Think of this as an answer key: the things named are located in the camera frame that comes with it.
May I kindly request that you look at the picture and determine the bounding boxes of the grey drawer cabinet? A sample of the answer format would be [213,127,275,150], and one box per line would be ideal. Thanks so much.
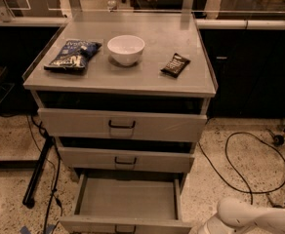
[22,11,219,183]

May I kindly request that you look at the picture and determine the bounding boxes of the blue chip bag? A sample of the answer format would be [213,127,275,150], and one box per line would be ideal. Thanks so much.
[44,40,102,72]

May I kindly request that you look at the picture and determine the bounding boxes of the black floor cable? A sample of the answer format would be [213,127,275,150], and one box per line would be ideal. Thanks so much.
[197,131,285,207]

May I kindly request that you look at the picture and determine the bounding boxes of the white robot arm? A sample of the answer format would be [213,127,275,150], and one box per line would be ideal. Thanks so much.
[197,197,285,234]

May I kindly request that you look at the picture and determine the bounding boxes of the black cables left floor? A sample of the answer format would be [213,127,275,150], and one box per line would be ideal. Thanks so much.
[24,114,64,234]

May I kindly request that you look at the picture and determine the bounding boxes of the white bowl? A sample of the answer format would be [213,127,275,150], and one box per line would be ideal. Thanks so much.
[107,35,145,66]

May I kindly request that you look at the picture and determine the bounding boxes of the blue tape on floor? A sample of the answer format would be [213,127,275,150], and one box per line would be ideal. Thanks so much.
[19,223,58,234]

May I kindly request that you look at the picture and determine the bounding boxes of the black stand leg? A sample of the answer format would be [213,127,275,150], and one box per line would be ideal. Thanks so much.
[22,136,52,209]

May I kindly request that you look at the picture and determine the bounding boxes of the clear water bottle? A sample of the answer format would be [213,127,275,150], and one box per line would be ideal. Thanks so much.
[107,0,117,11]

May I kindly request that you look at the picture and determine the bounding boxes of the grey drawer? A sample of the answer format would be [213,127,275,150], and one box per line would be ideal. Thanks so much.
[59,147,194,173]
[38,108,207,142]
[61,170,192,234]

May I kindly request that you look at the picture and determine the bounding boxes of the black snack bar wrapper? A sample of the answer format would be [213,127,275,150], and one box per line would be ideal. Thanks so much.
[161,53,190,78]

